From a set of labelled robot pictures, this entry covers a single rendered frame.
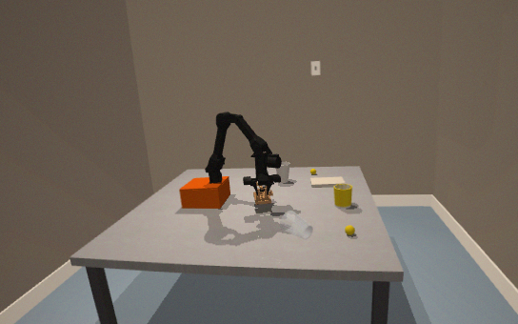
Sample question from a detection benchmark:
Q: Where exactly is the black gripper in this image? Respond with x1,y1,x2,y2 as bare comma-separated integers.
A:
243,167,281,196

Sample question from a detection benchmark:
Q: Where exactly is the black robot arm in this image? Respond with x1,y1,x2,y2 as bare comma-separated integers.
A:
205,111,282,186

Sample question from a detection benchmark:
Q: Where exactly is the wooden catapult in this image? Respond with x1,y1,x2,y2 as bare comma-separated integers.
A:
253,182,273,205

